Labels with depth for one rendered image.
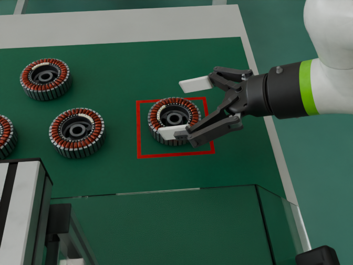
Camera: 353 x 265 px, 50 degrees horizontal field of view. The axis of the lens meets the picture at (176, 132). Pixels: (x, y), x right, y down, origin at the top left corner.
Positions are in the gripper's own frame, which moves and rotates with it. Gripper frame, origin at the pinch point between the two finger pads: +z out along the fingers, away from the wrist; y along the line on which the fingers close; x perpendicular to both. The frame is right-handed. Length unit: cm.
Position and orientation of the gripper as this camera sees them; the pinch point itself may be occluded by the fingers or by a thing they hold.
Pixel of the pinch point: (176, 109)
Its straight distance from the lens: 78.3
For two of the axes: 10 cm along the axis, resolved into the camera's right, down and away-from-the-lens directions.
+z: -8.3, 1.0, 5.4
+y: 3.0, -7.4, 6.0
